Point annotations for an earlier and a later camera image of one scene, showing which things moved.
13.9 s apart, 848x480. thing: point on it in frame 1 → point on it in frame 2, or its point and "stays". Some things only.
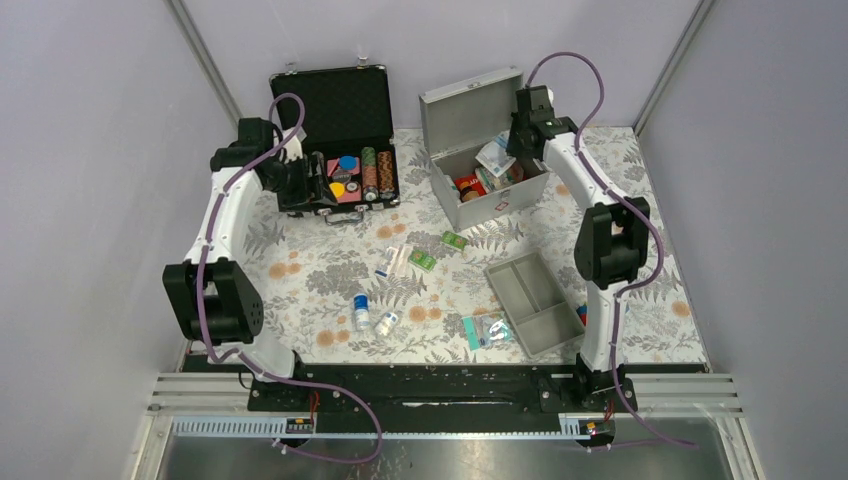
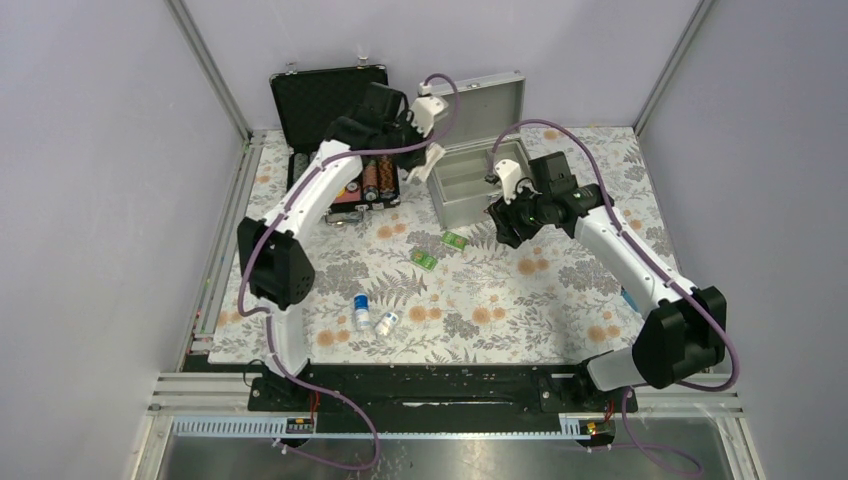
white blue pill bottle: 362,313 stays
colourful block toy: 582,312 → 629,299
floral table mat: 386,286 stays
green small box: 454,239 stays
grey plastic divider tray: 538,309 → 458,186
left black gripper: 310,189 → 416,158
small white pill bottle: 386,322 stays
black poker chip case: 345,119 stays
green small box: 422,260 stays
